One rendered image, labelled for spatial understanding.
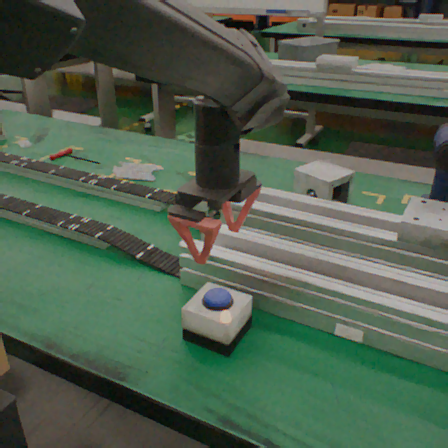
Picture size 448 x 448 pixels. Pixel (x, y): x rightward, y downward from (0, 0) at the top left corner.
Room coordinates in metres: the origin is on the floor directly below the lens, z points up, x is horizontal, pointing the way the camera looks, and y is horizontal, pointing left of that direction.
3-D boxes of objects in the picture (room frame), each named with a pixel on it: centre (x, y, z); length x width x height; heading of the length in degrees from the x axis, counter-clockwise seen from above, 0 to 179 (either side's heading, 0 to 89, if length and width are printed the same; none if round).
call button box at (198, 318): (0.59, 0.00, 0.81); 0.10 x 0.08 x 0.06; 151
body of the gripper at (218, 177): (0.58, 0.01, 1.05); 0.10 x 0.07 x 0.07; 152
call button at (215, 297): (0.58, 0.01, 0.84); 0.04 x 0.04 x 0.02
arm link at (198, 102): (0.59, 0.00, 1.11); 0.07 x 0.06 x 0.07; 136
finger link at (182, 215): (0.55, 0.02, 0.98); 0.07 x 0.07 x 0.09; 62
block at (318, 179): (1.01, -0.22, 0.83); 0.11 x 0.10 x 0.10; 130
